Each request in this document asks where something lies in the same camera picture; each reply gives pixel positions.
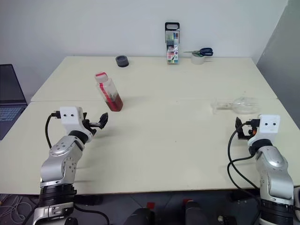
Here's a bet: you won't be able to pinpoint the clear tape roll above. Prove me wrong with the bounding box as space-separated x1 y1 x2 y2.
191 52 205 65

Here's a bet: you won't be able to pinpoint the blue handled scissors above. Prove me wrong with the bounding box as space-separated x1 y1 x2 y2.
183 47 214 57

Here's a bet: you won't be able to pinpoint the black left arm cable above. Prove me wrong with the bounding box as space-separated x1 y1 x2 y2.
45 111 62 149

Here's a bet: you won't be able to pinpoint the white floor cable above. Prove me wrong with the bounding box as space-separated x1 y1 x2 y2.
0 194 27 224

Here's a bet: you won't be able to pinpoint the marker pen pack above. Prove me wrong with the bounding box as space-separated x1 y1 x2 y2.
165 22 180 65

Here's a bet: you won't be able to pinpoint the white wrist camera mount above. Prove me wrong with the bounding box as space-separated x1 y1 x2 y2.
60 106 97 143
247 114 281 146

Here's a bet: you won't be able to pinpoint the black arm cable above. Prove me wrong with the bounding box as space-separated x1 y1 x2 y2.
45 111 62 149
226 119 263 195

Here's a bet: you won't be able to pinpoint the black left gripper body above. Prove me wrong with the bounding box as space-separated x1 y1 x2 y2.
81 112 101 136

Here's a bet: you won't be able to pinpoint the dark grey laptop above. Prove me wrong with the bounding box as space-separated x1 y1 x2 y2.
0 64 28 141

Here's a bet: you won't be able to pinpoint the white and red bottle cap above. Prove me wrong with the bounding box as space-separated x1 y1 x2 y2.
94 72 109 84

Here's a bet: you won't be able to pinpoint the grey partition panel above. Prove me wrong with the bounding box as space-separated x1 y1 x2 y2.
255 0 300 132

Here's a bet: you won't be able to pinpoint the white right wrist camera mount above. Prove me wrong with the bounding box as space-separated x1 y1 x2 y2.
247 114 281 146

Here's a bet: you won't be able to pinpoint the black robot torso cable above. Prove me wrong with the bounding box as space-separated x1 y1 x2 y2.
74 202 111 225

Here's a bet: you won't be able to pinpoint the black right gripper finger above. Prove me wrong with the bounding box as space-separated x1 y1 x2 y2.
235 116 243 135

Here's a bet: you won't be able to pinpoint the clear jar with red contents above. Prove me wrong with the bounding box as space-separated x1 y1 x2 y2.
96 77 124 113

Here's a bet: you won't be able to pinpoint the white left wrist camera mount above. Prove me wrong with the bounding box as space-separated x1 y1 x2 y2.
60 106 97 143

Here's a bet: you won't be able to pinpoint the dark rounded shape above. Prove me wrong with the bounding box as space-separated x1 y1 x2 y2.
123 207 155 225
185 201 210 225

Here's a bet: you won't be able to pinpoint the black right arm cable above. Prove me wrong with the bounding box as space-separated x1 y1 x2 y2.
226 119 263 195

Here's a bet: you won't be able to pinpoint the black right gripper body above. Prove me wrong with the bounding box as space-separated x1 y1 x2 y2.
237 121 255 141

